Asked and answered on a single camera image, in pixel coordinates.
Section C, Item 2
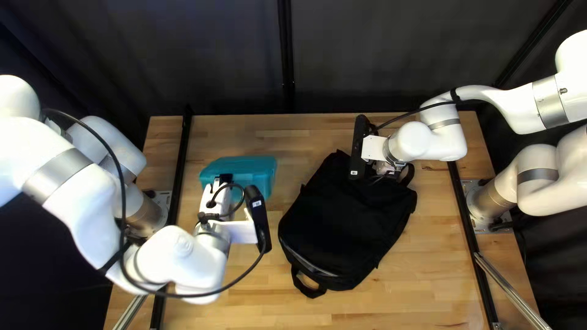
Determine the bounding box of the black cable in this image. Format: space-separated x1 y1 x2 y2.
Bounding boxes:
374 88 461 131
41 108 269 299

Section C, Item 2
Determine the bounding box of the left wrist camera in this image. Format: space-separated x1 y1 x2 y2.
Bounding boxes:
243 185 272 254

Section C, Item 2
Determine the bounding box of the translucent teal lunch box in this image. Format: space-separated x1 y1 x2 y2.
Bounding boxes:
198 156 278 202

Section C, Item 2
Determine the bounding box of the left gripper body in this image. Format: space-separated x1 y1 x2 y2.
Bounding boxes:
197 183 258 244

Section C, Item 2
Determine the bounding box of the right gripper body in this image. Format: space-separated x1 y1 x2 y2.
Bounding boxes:
361 136 407 178

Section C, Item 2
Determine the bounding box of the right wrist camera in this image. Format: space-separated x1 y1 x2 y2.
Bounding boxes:
350 115 373 180

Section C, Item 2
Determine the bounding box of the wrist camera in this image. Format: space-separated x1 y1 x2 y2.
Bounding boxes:
350 115 373 180
243 185 272 254

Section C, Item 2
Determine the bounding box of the black backpack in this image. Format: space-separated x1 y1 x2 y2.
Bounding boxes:
277 149 418 299

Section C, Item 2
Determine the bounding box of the black frame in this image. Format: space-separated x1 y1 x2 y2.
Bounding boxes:
110 0 574 330

